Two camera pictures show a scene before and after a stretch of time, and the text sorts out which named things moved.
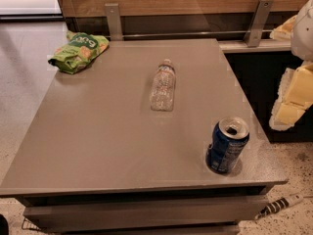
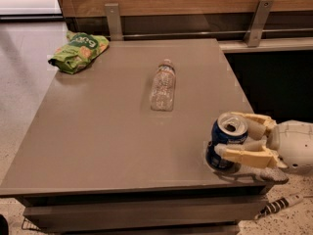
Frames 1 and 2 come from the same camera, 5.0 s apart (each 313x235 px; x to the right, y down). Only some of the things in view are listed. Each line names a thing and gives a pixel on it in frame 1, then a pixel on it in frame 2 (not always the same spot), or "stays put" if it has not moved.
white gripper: (303, 33) to (295, 145)
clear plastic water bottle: (162, 87) stays put
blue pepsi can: (230, 138) stays put
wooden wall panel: (178, 0) stays put
